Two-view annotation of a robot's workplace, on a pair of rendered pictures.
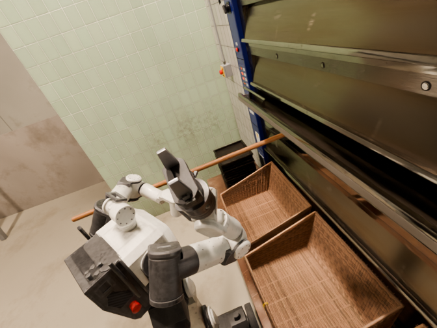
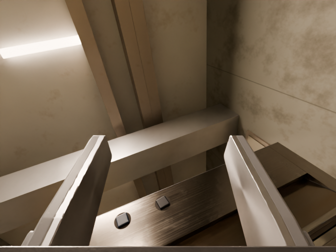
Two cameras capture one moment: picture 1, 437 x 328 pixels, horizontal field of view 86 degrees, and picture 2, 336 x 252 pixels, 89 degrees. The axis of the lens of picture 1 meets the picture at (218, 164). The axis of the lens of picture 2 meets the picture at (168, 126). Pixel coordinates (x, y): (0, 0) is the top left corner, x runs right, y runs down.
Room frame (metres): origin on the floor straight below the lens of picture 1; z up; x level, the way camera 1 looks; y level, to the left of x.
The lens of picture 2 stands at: (0.42, 0.17, 1.63)
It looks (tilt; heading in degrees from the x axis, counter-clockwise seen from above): 52 degrees up; 249
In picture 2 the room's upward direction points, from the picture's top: 38 degrees counter-clockwise
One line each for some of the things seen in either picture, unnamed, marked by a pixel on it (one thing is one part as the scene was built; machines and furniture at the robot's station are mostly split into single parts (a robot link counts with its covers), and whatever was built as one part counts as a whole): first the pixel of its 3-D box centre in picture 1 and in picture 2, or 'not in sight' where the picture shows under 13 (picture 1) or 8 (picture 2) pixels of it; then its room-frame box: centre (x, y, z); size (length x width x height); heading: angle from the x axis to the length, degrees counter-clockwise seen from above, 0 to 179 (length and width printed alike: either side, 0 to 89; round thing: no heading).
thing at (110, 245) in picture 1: (133, 261); not in sight; (0.60, 0.41, 1.27); 0.34 x 0.30 x 0.36; 38
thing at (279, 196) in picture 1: (260, 206); not in sight; (1.19, -0.18, 0.72); 0.56 x 0.49 x 0.28; 4
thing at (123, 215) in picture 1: (120, 213); not in sight; (0.63, 0.36, 1.47); 0.10 x 0.07 x 0.09; 38
